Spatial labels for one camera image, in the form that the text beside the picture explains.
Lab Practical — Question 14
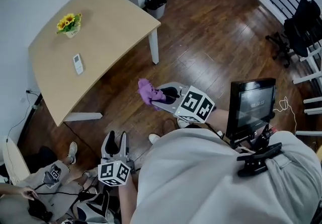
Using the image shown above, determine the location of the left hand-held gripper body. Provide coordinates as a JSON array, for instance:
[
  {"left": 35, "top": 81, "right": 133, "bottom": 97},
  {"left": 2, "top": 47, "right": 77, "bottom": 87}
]
[{"left": 97, "top": 158, "right": 137, "bottom": 188}]

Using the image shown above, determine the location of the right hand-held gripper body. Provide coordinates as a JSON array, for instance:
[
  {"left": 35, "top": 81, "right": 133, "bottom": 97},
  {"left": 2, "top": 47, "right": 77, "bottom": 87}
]
[{"left": 173, "top": 85, "right": 216, "bottom": 124}]

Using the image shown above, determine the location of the purple cloth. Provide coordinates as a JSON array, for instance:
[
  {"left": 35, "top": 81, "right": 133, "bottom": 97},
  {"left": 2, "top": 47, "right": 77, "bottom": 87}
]
[{"left": 137, "top": 78, "right": 167, "bottom": 112}]

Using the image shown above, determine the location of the white remote control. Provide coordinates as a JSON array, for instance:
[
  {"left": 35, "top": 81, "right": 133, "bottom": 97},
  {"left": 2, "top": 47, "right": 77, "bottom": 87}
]
[{"left": 72, "top": 53, "right": 85, "bottom": 76}]

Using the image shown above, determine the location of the person's right forearm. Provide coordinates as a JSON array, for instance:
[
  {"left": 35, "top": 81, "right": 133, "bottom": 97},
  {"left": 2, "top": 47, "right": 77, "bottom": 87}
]
[{"left": 208, "top": 108, "right": 231, "bottom": 133}]

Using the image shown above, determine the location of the person's left forearm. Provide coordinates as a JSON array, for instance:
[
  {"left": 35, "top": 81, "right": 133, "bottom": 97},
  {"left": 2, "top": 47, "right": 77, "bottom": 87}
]
[{"left": 118, "top": 174, "right": 140, "bottom": 224}]

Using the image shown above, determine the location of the white table leg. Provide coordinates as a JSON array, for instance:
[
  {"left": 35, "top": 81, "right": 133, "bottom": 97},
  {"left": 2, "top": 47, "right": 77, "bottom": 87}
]
[
  {"left": 147, "top": 28, "right": 160, "bottom": 65},
  {"left": 62, "top": 112, "right": 103, "bottom": 123}
]

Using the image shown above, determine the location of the black and white bag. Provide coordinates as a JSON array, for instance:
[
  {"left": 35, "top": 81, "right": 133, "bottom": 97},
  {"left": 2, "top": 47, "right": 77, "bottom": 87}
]
[{"left": 61, "top": 190, "right": 119, "bottom": 224}]

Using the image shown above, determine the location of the black monitor screen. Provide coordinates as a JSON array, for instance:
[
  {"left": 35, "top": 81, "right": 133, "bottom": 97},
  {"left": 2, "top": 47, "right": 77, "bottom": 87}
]
[{"left": 225, "top": 78, "right": 277, "bottom": 143}]

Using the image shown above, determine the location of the spare gripper with cube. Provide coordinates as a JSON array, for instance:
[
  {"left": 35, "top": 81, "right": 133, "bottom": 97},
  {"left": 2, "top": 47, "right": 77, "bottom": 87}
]
[{"left": 44, "top": 164, "right": 62, "bottom": 189}]

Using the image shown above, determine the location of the black stool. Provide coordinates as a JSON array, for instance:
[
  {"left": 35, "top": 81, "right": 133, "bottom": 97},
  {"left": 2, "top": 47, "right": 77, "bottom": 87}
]
[{"left": 24, "top": 146, "right": 59, "bottom": 169}]

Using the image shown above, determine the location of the person's white shirt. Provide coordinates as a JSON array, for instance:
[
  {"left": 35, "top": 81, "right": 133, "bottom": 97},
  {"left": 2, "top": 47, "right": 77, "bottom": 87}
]
[{"left": 129, "top": 127, "right": 322, "bottom": 224}]

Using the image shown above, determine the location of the black waste bin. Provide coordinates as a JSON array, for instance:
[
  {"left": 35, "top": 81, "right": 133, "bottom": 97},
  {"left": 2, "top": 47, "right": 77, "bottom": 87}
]
[{"left": 144, "top": 0, "right": 168, "bottom": 20}]

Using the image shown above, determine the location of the round white table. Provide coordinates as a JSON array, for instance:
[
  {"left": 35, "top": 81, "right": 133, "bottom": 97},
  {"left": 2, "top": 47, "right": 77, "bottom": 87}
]
[{"left": 2, "top": 136, "right": 31, "bottom": 186}]

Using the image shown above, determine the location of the potted sunflower bouquet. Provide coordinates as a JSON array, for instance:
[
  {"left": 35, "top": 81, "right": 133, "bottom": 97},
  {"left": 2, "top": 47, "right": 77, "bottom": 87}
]
[{"left": 55, "top": 13, "right": 84, "bottom": 39}]

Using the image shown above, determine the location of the black office chair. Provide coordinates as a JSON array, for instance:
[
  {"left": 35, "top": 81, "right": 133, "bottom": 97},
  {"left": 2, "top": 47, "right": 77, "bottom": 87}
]
[{"left": 265, "top": 0, "right": 322, "bottom": 69}]

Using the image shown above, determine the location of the black clamp mount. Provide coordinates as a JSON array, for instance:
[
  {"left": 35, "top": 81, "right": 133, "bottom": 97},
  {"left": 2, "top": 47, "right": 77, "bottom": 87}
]
[{"left": 231, "top": 127, "right": 284, "bottom": 178}]

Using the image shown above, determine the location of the black wall cable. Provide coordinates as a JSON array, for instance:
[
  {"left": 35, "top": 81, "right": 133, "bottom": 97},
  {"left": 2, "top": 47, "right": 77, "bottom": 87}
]
[{"left": 6, "top": 89, "right": 42, "bottom": 138}]

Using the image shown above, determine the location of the white cable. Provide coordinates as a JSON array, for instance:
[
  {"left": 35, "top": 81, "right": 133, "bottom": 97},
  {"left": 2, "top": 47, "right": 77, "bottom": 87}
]
[{"left": 273, "top": 96, "right": 299, "bottom": 131}]

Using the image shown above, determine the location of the white metal frame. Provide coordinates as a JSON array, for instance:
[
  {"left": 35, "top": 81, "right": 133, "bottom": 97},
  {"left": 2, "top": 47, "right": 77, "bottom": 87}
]
[{"left": 292, "top": 48, "right": 322, "bottom": 138}]

